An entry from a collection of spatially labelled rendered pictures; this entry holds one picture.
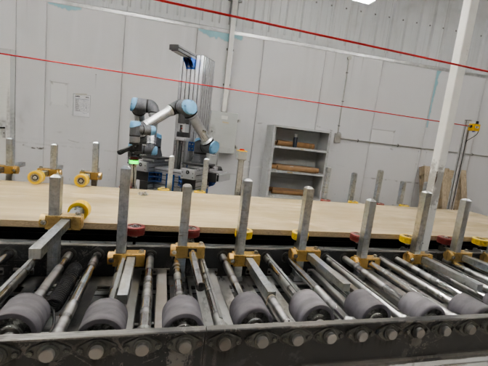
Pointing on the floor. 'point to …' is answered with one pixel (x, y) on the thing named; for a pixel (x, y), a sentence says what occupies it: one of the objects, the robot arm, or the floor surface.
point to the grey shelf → (296, 157)
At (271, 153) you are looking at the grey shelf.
